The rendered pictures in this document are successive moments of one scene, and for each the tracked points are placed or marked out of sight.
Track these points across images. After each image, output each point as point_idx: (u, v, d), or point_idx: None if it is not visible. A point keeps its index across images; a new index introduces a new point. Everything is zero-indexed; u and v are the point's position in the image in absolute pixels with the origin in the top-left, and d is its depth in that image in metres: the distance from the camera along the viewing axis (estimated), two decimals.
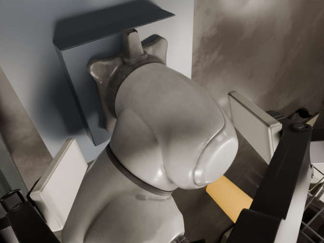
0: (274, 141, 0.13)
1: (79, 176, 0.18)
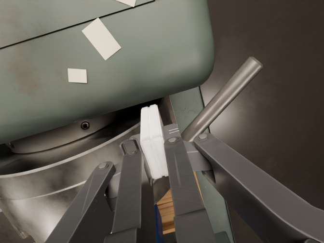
0: (158, 152, 0.15)
1: None
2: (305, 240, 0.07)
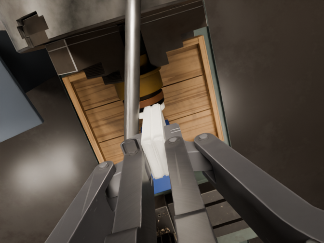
0: (159, 151, 0.15)
1: None
2: (306, 241, 0.07)
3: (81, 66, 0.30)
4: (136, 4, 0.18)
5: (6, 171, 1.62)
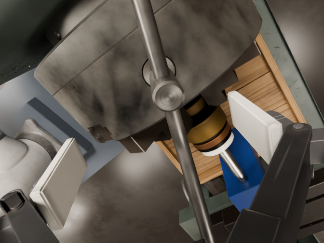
0: (274, 141, 0.13)
1: (79, 176, 0.18)
2: None
3: (147, 146, 0.33)
4: (182, 141, 0.19)
5: (111, 173, 1.92)
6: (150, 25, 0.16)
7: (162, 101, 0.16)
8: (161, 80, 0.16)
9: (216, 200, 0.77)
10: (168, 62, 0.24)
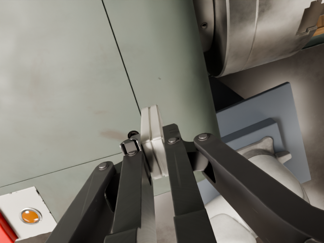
0: (158, 152, 0.15)
1: None
2: (305, 240, 0.07)
3: None
4: None
5: None
6: None
7: None
8: None
9: None
10: None
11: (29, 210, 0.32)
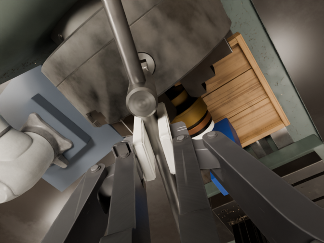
0: (166, 149, 0.15)
1: None
2: (311, 241, 0.07)
3: None
4: (160, 146, 0.19)
5: None
6: (123, 31, 0.16)
7: (135, 107, 0.16)
8: (135, 86, 0.16)
9: (206, 188, 0.83)
10: (149, 58, 0.30)
11: None
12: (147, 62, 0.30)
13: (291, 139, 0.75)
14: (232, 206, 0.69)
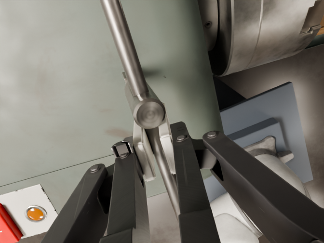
0: (166, 149, 0.15)
1: None
2: (311, 241, 0.07)
3: None
4: (164, 155, 0.19)
5: None
6: (127, 42, 0.15)
7: (143, 118, 0.16)
8: (141, 97, 0.16)
9: None
10: None
11: (34, 208, 0.32)
12: None
13: None
14: None
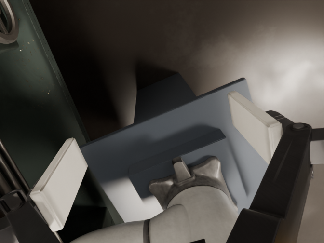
0: (274, 141, 0.13)
1: (79, 176, 0.18)
2: None
3: None
4: None
5: None
6: None
7: None
8: None
9: None
10: None
11: None
12: None
13: None
14: None
